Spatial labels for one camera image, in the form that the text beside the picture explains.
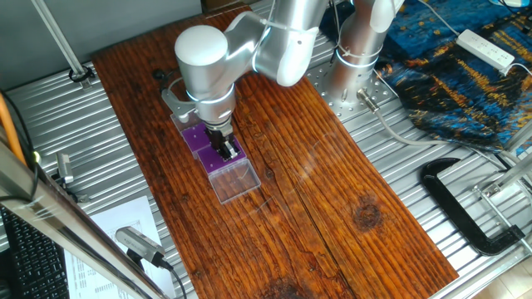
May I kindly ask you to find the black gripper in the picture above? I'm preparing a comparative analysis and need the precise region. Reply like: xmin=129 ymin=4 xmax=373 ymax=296
xmin=206 ymin=125 xmax=244 ymax=164

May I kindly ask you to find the purple pipette tip box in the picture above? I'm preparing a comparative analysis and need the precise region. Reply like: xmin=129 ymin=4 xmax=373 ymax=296
xmin=170 ymin=111 xmax=213 ymax=161
xmin=197 ymin=139 xmax=263 ymax=205

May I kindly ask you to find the brown wooden board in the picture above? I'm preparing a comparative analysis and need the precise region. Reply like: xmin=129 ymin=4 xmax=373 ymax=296
xmin=91 ymin=7 xmax=461 ymax=299

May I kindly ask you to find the printed white paper sheet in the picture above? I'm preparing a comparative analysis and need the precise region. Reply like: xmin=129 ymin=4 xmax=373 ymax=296
xmin=64 ymin=194 xmax=178 ymax=299

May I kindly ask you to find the orange tube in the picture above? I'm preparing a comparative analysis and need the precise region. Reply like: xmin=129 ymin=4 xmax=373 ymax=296
xmin=0 ymin=93 xmax=27 ymax=167

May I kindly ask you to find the black keyboard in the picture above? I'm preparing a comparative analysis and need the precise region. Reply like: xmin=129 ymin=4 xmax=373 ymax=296
xmin=0 ymin=205 xmax=71 ymax=299

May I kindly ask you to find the black C-clamp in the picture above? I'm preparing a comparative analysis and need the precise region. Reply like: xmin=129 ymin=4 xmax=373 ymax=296
xmin=419 ymin=156 xmax=527 ymax=257

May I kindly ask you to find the blue starry patterned cloth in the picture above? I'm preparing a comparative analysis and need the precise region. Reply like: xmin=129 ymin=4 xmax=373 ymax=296
xmin=311 ymin=0 xmax=532 ymax=155

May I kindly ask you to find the white power strip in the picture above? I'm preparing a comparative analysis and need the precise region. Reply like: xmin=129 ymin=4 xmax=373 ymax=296
xmin=456 ymin=27 xmax=516 ymax=71

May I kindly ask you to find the thin metal rod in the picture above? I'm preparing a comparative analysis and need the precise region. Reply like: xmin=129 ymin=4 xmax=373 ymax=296
xmin=472 ymin=185 xmax=532 ymax=254

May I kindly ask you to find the aluminium profile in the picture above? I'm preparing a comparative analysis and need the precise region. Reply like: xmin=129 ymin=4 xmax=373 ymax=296
xmin=473 ymin=120 xmax=532 ymax=200

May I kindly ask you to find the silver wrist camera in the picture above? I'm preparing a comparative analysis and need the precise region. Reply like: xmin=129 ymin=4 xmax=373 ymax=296
xmin=160 ymin=86 xmax=197 ymax=124

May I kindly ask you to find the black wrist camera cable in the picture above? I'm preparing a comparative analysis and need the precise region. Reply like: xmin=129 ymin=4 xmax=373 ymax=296
xmin=151 ymin=68 xmax=186 ymax=95

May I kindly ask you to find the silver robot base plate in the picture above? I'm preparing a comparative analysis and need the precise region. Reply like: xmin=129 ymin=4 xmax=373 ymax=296
xmin=305 ymin=61 xmax=394 ymax=124

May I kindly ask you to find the silver depth camera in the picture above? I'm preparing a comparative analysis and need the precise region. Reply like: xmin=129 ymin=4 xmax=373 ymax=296
xmin=56 ymin=152 xmax=76 ymax=186
xmin=115 ymin=226 xmax=167 ymax=270

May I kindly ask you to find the black depth camera cable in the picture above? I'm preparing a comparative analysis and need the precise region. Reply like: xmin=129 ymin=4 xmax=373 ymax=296
xmin=160 ymin=259 xmax=189 ymax=299

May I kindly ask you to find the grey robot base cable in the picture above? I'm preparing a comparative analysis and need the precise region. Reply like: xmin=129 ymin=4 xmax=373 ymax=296
xmin=356 ymin=87 xmax=506 ymax=161

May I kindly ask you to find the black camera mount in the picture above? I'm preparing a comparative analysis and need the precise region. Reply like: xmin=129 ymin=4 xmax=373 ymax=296
xmin=52 ymin=174 xmax=91 ymax=205

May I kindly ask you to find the black cable ring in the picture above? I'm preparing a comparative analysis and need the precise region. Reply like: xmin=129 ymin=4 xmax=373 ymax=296
xmin=68 ymin=64 xmax=97 ymax=84

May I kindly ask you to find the aluminium frame bar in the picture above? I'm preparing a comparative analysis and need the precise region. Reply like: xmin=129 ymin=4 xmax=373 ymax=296
xmin=0 ymin=140 xmax=170 ymax=299

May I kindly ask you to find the thin black cable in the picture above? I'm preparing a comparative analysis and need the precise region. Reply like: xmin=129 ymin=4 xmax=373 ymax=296
xmin=0 ymin=89 xmax=41 ymax=204

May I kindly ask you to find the thin aluminium post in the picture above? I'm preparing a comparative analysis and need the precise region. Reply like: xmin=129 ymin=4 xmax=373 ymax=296
xmin=31 ymin=0 xmax=93 ymax=91

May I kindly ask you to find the white power cable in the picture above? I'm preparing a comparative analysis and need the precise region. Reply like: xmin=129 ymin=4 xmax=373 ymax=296
xmin=417 ymin=0 xmax=461 ymax=37

